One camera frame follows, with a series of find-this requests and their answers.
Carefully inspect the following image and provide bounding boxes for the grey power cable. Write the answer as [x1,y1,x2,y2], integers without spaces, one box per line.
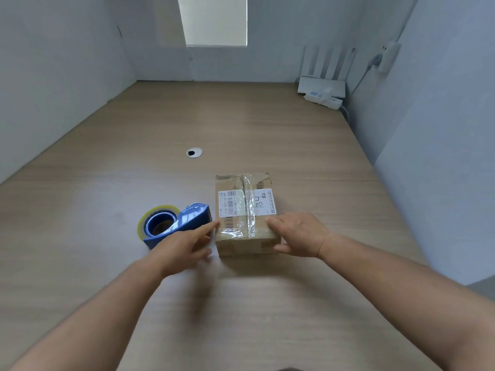
[342,56,384,122]

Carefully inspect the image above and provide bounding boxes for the blue tape dispenser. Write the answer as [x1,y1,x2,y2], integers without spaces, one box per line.
[143,203,214,250]

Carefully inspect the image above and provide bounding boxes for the person's right hand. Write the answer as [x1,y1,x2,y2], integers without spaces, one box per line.
[266,212,334,260]

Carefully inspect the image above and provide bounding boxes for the clear yellowish tape roll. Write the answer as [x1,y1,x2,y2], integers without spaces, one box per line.
[137,205,182,241]

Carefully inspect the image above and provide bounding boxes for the white power strip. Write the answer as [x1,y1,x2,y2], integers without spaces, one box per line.
[303,88,344,111]

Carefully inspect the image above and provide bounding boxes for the person's left forearm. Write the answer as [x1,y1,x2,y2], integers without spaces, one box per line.
[7,258,163,371]

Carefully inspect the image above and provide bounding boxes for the person's left hand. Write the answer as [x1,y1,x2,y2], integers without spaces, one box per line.
[146,220,221,279]

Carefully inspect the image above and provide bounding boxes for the white foam partition board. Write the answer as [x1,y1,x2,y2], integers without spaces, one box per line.
[0,0,137,184]

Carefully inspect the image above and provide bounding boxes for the person's right forearm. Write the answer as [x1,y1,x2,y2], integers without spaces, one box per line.
[319,232,495,371]

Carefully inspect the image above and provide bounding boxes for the white router with antennas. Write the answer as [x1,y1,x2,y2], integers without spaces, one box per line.
[296,45,357,98]

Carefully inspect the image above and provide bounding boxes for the black-lettered cardboard box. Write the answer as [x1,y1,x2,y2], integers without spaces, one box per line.
[214,172,281,258]

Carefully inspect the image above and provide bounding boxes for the bright window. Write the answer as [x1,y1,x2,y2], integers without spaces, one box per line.
[177,0,248,47]

